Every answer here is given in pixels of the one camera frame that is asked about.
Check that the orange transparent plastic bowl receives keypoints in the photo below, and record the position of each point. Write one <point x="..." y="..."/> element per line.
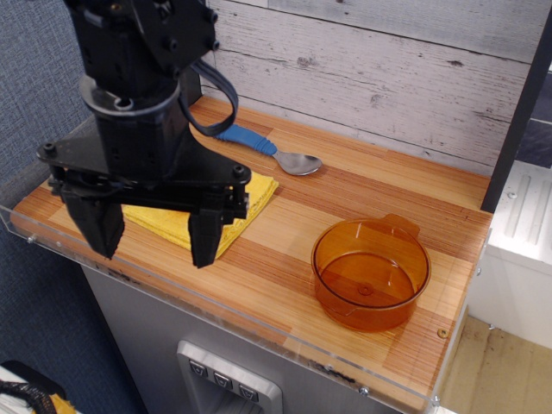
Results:
<point x="369" y="273"/>

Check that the black vertical post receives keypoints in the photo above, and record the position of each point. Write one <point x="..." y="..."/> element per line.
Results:
<point x="515" y="134"/>

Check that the white toy sink counter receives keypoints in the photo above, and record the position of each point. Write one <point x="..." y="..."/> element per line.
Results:
<point x="511" y="288"/>

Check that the clear acrylic edge guard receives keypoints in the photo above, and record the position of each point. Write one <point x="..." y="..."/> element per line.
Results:
<point x="262" y="286"/>

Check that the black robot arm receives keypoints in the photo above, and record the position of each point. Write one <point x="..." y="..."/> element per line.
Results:
<point x="135" y="48"/>

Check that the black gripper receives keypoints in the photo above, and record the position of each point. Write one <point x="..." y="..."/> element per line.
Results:
<point x="141" y="151"/>

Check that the folded yellow cloth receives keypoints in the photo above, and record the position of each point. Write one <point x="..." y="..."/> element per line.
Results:
<point x="172" y="225"/>

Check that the blue handled metal spoon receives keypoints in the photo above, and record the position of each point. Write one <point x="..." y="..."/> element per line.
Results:
<point x="292" y="163"/>

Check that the grey toy fridge cabinet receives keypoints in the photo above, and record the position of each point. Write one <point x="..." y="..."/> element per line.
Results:
<point x="148" y="329"/>

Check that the silver dispenser button panel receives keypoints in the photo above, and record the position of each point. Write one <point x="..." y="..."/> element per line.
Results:
<point x="215" y="385"/>

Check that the black and yellow object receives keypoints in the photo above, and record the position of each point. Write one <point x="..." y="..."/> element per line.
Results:
<point x="25" y="390"/>

